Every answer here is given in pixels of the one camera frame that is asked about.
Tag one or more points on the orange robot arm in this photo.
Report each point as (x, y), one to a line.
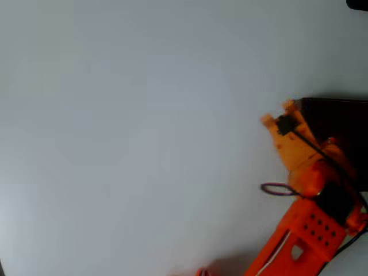
(302, 238)

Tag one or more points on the dark red cardboard box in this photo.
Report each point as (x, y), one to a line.
(339, 120)

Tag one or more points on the black corner object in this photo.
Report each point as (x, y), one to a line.
(358, 4)

